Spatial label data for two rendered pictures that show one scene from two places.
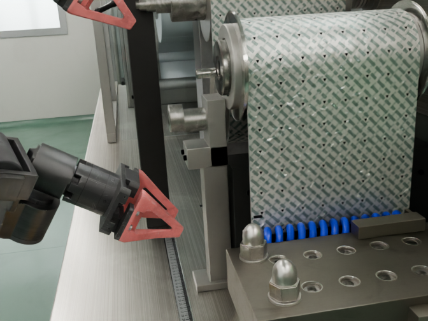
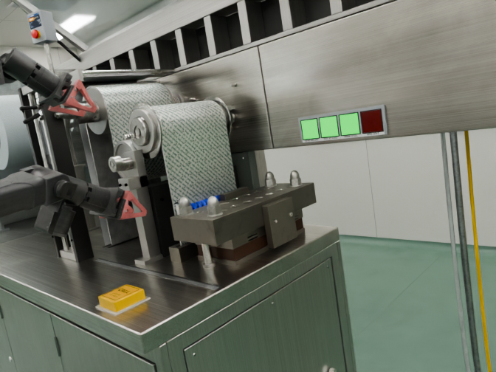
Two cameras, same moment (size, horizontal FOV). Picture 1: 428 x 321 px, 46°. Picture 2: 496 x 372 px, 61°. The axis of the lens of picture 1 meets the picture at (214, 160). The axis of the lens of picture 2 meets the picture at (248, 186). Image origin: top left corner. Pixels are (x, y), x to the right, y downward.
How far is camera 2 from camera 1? 57 cm
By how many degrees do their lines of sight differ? 37
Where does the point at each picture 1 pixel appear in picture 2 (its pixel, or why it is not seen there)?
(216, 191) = (145, 201)
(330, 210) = (206, 195)
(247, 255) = (185, 212)
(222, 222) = (150, 220)
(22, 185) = (73, 187)
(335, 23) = (187, 105)
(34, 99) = not seen: outside the picture
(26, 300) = not seen: outside the picture
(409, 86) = (224, 131)
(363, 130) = (211, 153)
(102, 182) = (102, 190)
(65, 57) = not seen: outside the picture
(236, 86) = (154, 136)
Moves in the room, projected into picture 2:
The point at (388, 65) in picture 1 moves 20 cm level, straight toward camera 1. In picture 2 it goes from (214, 122) to (233, 118)
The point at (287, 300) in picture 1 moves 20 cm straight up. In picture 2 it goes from (218, 212) to (203, 126)
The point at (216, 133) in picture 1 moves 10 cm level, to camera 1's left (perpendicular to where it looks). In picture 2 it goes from (140, 167) to (103, 176)
